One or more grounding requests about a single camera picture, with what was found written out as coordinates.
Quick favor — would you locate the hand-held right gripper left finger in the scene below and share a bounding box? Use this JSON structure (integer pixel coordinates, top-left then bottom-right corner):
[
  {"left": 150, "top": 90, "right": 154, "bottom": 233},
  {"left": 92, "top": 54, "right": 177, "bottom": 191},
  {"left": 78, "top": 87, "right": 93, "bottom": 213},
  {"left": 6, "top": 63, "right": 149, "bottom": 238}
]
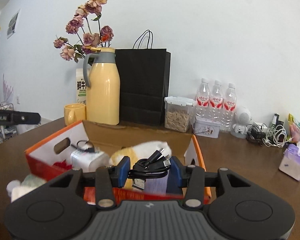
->
[{"left": 45, "top": 156, "right": 130, "bottom": 210}]

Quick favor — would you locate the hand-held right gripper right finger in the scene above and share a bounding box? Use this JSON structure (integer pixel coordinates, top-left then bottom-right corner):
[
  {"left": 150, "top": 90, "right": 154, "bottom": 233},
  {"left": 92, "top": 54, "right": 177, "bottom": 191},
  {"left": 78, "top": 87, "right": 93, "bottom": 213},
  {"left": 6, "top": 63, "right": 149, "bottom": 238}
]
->
[{"left": 170, "top": 156, "right": 255, "bottom": 208}]

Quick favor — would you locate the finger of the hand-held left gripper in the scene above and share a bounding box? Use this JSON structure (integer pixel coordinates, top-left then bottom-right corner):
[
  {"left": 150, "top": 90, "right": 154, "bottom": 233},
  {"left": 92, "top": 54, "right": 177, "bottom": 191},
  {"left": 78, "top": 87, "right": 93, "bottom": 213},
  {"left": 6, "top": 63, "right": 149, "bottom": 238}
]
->
[{"left": 13, "top": 112, "right": 42, "bottom": 124}]

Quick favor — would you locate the navy zip pouch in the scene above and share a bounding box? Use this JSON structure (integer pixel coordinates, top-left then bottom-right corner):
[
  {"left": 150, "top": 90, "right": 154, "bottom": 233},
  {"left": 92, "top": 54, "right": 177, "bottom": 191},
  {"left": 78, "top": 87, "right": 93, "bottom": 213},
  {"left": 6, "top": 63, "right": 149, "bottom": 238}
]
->
[{"left": 166, "top": 172, "right": 183, "bottom": 195}]

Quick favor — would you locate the black usb cable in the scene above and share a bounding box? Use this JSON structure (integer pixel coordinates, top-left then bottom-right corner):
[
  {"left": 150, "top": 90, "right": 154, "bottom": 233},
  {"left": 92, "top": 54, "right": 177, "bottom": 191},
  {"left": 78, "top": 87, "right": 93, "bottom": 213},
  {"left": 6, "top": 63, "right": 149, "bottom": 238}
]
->
[{"left": 127, "top": 148, "right": 172, "bottom": 192}]

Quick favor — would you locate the purple woven pouch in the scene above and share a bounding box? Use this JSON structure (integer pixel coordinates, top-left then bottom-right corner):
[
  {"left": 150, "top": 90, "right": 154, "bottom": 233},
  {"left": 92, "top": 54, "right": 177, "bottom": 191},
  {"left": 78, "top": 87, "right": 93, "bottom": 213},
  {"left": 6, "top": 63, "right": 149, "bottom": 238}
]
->
[{"left": 142, "top": 174, "right": 172, "bottom": 195}]

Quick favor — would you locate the yellow white plush toy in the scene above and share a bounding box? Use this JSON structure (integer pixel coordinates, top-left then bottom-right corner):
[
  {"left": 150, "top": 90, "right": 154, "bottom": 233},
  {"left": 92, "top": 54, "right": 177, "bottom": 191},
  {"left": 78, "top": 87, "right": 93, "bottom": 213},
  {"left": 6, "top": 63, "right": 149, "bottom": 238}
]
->
[{"left": 109, "top": 141, "right": 172, "bottom": 193}]

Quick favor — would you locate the clear plastic jar white lid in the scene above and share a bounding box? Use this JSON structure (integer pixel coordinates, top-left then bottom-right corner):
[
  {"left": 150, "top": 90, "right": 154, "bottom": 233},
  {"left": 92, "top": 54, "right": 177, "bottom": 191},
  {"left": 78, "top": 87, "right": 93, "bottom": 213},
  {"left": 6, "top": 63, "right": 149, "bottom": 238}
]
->
[{"left": 70, "top": 149, "right": 110, "bottom": 173}]

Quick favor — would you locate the red orange cardboard box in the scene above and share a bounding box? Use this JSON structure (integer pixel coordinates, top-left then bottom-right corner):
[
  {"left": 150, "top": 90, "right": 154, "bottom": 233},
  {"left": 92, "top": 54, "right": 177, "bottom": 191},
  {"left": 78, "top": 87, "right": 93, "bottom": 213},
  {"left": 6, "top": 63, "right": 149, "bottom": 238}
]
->
[{"left": 24, "top": 120, "right": 212, "bottom": 205}]

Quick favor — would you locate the dark red cloth pouch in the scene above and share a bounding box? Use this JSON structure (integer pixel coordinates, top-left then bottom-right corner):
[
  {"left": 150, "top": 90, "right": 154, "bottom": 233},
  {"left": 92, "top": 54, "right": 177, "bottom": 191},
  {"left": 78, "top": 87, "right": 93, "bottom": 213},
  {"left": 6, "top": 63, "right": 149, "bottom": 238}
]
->
[{"left": 52, "top": 160, "right": 73, "bottom": 172}]

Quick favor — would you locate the yellow mug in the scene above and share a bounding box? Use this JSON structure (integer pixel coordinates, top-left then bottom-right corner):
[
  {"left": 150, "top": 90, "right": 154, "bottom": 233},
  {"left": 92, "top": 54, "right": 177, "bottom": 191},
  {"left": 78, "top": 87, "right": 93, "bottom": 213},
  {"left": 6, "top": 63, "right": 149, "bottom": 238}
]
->
[{"left": 64, "top": 103, "right": 87, "bottom": 126}]

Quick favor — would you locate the clear food container with nuts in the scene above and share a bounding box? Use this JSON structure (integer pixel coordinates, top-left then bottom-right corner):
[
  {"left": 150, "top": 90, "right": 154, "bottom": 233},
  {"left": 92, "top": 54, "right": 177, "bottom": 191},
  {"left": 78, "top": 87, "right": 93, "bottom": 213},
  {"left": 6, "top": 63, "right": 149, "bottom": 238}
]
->
[{"left": 164, "top": 96, "right": 197, "bottom": 132}]

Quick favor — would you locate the white printed tin box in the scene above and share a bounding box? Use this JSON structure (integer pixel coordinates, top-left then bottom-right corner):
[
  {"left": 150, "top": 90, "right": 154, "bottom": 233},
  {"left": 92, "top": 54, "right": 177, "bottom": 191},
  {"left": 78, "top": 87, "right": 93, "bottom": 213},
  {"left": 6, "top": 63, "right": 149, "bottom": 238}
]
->
[{"left": 193, "top": 119, "right": 222, "bottom": 139}]

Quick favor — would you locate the white milk carton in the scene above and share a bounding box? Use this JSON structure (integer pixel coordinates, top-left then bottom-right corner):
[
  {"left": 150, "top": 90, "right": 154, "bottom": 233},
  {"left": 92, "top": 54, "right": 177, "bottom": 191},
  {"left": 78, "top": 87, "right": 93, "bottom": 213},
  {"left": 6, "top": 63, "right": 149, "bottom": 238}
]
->
[{"left": 76, "top": 68, "right": 89, "bottom": 105}]

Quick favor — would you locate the white robot-shaped speaker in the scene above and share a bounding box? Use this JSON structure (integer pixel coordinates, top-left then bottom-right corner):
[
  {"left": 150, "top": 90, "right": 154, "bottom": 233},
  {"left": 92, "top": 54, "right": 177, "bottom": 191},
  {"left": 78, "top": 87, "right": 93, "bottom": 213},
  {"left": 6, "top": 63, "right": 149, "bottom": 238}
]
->
[{"left": 231, "top": 106, "right": 253, "bottom": 139}]

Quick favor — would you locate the black paper bag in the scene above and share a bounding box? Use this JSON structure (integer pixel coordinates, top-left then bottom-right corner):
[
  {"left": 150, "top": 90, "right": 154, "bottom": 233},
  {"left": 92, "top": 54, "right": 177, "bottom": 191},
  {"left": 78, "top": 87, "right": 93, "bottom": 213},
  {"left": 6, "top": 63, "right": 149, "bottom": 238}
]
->
[{"left": 114, "top": 29, "right": 171, "bottom": 127}]

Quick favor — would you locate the dried rose bouquet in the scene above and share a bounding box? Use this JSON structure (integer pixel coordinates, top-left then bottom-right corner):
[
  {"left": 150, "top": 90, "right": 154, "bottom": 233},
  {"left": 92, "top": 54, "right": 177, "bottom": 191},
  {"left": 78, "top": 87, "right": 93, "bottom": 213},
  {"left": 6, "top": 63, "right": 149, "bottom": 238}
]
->
[{"left": 53, "top": 0, "right": 115, "bottom": 63}]

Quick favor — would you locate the purple tissue pack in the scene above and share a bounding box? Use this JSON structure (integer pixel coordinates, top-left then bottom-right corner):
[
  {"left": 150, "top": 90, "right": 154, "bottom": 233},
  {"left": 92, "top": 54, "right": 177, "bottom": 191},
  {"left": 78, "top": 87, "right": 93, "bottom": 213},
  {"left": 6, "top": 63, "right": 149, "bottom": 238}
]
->
[{"left": 279, "top": 141, "right": 300, "bottom": 181}]

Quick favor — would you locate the yellow snack packet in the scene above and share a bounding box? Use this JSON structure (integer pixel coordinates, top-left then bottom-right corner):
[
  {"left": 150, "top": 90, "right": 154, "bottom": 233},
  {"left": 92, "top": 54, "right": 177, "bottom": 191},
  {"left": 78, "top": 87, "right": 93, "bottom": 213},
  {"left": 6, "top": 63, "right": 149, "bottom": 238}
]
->
[{"left": 287, "top": 113, "right": 300, "bottom": 146}]

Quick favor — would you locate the wire storage rack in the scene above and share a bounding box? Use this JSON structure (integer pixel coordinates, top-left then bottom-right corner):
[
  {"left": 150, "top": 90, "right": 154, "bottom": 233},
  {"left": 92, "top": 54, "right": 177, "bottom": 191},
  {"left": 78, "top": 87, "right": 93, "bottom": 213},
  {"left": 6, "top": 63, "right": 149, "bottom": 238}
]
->
[{"left": 0, "top": 100, "right": 18, "bottom": 146}]

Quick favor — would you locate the purple plant wall decal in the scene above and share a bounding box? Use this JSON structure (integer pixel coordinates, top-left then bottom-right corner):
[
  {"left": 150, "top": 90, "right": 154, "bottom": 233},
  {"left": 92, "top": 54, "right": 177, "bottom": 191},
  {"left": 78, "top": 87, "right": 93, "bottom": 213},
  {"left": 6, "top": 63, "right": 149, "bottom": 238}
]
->
[{"left": 2, "top": 73, "right": 14, "bottom": 103}]

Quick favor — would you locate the yellow thermos jug grey handle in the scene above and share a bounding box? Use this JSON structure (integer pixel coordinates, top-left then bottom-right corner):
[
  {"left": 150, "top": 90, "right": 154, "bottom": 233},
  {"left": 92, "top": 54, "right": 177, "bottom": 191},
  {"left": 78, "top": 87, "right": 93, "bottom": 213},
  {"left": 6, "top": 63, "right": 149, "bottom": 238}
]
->
[{"left": 83, "top": 47, "right": 120, "bottom": 126}]

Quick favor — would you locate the black charger cable tangle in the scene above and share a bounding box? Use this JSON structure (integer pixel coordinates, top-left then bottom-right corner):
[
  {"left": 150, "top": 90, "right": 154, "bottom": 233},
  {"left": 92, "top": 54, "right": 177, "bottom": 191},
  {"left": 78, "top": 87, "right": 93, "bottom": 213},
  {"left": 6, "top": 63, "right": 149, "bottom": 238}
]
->
[{"left": 246, "top": 122, "right": 268, "bottom": 146}]

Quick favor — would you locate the paper wall notice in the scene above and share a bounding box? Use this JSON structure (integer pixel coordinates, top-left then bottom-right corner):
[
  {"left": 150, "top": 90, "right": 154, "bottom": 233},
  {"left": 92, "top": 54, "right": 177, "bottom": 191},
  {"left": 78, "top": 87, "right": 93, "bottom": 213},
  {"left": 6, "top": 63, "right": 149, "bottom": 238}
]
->
[{"left": 7, "top": 9, "right": 21, "bottom": 39}]

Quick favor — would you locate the white cable tangle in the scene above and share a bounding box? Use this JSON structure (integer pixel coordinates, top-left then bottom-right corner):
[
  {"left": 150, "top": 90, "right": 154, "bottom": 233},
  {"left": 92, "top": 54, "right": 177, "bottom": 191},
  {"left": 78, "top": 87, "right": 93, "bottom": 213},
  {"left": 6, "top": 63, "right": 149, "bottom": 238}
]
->
[{"left": 264, "top": 124, "right": 291, "bottom": 147}]

